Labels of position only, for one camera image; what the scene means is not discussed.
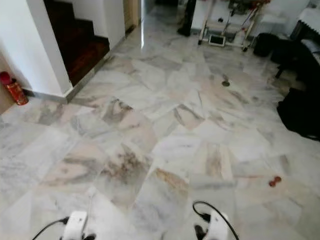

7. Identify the small red floor object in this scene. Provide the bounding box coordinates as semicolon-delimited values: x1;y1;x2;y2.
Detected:
268;176;283;188

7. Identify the black bag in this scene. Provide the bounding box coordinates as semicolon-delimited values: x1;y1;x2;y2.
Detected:
276;87;320;141

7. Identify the white framed tablet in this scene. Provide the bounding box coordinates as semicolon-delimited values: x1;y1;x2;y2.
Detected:
208;34;227;47

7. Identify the dark wooden staircase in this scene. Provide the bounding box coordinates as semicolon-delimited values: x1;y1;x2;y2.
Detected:
42;0;111;87

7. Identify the black chair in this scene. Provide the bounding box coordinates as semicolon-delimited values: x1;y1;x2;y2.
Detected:
272;20;320;88

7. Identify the black upright stand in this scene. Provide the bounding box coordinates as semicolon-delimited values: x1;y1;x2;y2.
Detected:
177;0;198;37

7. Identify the white wheeled rack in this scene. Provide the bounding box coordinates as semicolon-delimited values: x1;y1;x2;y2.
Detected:
197;0;271;52

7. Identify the white tablecloth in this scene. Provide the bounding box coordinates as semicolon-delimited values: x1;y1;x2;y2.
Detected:
297;6;320;35

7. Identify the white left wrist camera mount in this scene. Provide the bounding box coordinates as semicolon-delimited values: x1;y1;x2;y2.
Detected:
62;210;90;240

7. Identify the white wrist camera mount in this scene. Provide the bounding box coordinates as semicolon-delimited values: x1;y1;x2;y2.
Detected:
206;212;230;240
62;210;90;240

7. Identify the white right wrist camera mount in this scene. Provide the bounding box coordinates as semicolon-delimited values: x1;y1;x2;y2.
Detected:
206;212;230;240

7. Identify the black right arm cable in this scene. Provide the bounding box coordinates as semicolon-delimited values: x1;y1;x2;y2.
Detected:
192;200;241;240

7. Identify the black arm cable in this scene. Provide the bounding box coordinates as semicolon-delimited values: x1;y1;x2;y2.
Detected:
192;200;241;240
31;216;70;240

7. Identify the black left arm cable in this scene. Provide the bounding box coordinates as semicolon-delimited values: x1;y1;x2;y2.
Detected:
31;216;70;240

